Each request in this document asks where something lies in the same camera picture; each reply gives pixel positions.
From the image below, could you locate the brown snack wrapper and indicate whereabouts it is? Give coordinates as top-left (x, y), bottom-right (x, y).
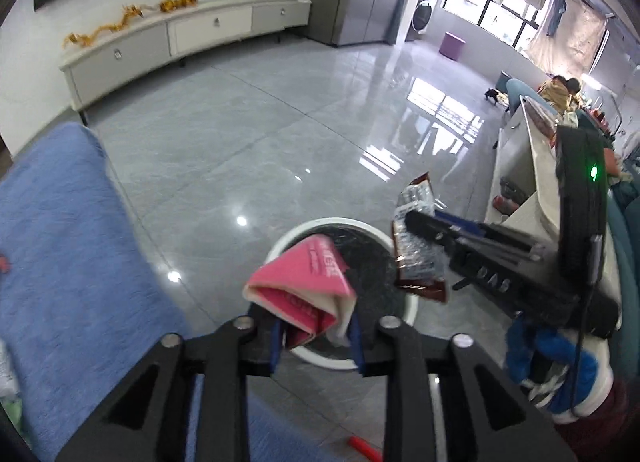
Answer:
top-left (392, 172), bottom-right (447, 303)

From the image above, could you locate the pink tissue packet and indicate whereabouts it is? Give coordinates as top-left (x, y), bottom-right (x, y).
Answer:
top-left (243, 234), bottom-right (357, 349)

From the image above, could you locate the white round trash bin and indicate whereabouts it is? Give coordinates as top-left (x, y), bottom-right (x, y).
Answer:
top-left (243, 217), bottom-right (418, 371)

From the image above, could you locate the white counter desk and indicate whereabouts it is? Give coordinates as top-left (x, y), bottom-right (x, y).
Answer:
top-left (482, 94), bottom-right (622, 333)

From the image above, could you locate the black tracker with green light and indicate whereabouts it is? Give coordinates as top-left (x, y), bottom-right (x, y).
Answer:
top-left (555, 126), bottom-right (608, 294)

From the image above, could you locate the blue fluffy rug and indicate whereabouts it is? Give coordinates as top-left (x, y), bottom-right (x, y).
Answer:
top-left (1, 123), bottom-right (326, 461)

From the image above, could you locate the seated person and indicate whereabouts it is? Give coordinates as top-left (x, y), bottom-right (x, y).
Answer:
top-left (506, 76), bottom-right (580, 116)

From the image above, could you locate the purple stool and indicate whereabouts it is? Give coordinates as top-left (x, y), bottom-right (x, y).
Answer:
top-left (438, 32), bottom-right (465, 62)

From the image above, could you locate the white low tv console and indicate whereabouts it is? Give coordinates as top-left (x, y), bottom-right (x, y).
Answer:
top-left (60, 0), bottom-right (311, 111)

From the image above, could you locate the golden dragon ornament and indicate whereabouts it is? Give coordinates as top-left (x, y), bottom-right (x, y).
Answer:
top-left (62, 0), bottom-right (198, 48)

